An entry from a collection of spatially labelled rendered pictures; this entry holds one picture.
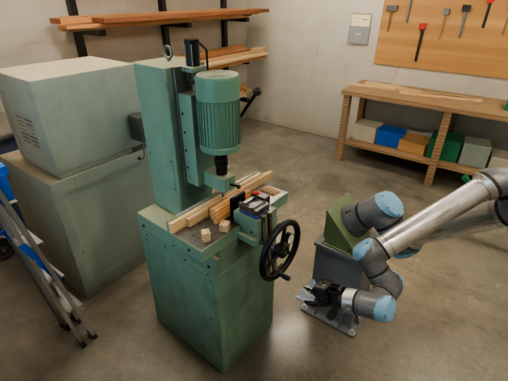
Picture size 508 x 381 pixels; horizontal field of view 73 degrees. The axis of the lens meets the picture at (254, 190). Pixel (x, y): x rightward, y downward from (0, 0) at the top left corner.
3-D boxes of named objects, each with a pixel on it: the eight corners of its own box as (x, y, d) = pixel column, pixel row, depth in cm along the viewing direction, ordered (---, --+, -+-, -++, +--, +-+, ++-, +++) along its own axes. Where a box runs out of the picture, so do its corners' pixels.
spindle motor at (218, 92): (221, 160, 138) (217, 81, 122) (191, 149, 147) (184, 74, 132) (249, 147, 150) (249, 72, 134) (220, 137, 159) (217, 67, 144)
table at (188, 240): (218, 274, 132) (218, 262, 129) (168, 242, 149) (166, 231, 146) (303, 208, 173) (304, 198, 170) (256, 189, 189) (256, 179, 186)
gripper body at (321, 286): (320, 277, 137) (347, 282, 129) (324, 295, 140) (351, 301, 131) (310, 287, 132) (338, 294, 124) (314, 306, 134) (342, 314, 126)
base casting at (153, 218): (216, 277, 149) (215, 261, 144) (138, 227, 180) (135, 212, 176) (277, 229, 179) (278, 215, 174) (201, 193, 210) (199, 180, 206)
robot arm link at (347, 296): (364, 305, 129) (353, 321, 122) (352, 302, 132) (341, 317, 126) (360, 284, 126) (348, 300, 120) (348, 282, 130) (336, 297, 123)
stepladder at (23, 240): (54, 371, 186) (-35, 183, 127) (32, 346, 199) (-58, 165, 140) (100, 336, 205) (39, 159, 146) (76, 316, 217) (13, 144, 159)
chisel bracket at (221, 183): (225, 196, 154) (224, 180, 150) (203, 187, 162) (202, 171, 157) (236, 190, 159) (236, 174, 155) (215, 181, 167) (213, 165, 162)
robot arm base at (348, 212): (351, 199, 199) (365, 193, 192) (369, 228, 198) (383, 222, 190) (335, 212, 186) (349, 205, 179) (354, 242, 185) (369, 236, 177)
